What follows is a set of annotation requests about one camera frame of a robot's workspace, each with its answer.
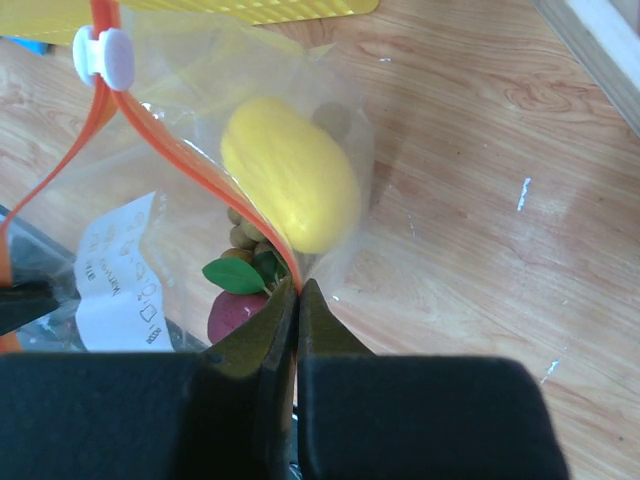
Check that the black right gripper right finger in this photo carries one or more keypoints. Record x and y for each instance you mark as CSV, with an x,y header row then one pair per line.
x,y
368,416

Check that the dark red fruit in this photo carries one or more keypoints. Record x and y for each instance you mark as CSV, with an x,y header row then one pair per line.
x,y
230,311

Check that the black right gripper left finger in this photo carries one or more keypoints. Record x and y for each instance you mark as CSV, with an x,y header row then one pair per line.
x,y
224,413

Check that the yellow mango fruit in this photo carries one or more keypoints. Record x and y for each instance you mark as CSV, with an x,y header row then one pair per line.
x,y
296,175

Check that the wooden clothes rack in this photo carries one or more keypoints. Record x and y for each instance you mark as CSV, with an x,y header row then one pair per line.
x,y
603,35

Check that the clear zip top bag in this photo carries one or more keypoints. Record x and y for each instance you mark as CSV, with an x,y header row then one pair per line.
x,y
164,85

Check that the bunch of brown longans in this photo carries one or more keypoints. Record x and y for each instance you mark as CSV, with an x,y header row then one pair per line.
x,y
251,264

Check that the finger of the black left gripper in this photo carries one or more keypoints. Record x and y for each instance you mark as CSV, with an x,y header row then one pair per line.
x,y
24,303

